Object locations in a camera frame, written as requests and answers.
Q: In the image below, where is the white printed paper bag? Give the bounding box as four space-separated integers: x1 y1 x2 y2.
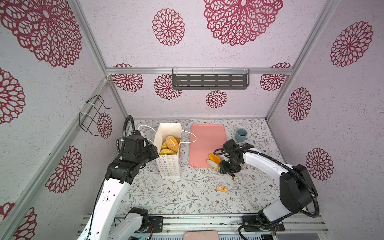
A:
138 121 197 180

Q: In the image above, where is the pink rectangular tray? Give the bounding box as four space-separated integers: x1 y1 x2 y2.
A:
189 124 227 168

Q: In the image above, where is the small tan cracker block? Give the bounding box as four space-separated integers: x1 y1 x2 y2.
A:
216 185 228 193

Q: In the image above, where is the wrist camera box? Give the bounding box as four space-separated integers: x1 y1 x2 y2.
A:
117 130 148 155
223 140 254 152

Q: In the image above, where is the black wire wall rack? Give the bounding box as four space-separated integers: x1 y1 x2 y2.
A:
78 95 111 137

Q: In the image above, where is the dark grey wall shelf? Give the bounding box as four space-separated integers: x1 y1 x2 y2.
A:
171 69 250 90

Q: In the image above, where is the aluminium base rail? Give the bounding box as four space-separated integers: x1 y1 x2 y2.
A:
149 214 329 235

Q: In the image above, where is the teal grey cup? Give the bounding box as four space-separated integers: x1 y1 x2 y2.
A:
235 129 248 143

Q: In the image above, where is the yellow orange oval bread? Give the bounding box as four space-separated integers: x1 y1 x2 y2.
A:
209 153 222 165

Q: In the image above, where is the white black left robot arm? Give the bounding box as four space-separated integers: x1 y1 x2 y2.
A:
78 144 159 240

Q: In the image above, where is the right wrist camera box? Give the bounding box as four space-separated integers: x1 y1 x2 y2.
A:
223 140 254 152

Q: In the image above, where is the ridged long golden bread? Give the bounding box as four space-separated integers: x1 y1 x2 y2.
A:
159 149 177 156

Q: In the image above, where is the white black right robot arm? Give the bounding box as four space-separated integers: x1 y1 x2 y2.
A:
214 145 320 232

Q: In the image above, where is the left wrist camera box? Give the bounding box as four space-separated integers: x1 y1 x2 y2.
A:
117 130 148 155

